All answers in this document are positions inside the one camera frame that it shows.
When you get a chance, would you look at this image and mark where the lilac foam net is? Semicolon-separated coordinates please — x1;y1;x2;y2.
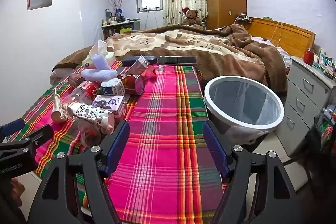
80;54;118;82

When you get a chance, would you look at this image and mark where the red jar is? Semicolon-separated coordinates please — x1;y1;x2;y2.
304;48;315;66

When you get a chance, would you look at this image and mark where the vase with dry branches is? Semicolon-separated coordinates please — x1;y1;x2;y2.
104;0;126;17

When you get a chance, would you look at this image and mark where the row of small boxes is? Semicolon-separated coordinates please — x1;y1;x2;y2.
314;48;336;80

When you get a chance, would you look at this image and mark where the white power strip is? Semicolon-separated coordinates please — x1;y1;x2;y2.
234;13;254;23

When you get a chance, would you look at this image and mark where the clear plastic bag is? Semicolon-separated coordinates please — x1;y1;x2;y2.
79;119;105;147

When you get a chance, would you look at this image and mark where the small window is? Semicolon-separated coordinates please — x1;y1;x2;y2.
136;0;164;13

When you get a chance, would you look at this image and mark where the grey drawer cabinet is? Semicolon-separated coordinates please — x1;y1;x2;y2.
273;56;336;156

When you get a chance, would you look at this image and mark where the wooden bed headboard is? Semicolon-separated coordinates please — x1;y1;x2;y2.
247;17;316;58

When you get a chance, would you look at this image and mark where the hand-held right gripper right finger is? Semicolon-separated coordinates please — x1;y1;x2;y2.
202;120;311;224

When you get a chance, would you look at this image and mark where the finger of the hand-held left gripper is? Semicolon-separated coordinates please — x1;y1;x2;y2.
0;125;54;153
0;118;26;137

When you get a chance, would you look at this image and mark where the white trash bin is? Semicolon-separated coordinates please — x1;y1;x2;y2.
203;76;285;146

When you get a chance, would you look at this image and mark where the small white blue carton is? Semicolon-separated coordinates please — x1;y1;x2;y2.
101;78;125;96

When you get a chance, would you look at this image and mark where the pink pillow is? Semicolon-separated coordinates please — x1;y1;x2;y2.
251;36;292;75

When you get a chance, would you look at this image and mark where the brown patterned blanket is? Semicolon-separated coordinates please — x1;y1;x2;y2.
50;24;288;94

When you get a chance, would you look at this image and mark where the red plastic wrapper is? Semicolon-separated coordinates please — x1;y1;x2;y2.
143;65;157;80

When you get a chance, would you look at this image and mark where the tissue pack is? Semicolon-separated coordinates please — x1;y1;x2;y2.
82;39;116;68

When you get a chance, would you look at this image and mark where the dark blue glasses case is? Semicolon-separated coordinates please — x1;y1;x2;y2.
122;56;156;67

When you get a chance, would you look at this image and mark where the brown teddy bear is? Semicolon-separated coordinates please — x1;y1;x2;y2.
182;7;204;28

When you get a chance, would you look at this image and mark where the pink plaid cloth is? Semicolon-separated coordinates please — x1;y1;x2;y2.
7;61;229;224

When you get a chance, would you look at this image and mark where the clear bottle with red label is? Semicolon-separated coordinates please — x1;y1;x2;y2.
62;80;101;109

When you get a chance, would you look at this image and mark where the person's left hand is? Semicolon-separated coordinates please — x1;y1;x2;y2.
10;179;26;201

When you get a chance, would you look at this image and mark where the cluttered shelf unit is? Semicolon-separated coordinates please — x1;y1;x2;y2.
101;9;141;39

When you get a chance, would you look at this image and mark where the purple milk carton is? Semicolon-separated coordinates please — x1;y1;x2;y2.
92;94;126;119

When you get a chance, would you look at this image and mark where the black smartphone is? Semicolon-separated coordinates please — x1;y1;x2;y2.
157;56;198;65

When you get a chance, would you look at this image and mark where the ice cream cone wrapper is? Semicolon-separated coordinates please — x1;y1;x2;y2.
51;89;69;123

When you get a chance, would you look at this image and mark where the orange cable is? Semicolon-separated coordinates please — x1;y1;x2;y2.
272;21;282;47

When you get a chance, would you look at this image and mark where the red drink can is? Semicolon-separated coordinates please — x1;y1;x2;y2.
117;73;146;95

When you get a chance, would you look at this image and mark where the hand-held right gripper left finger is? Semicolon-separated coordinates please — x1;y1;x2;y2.
28;120;130;224

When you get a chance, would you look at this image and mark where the brown can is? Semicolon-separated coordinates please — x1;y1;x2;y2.
68;73;84;87

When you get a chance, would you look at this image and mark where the printed paper wrapper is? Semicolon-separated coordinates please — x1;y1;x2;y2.
68;102;115;134

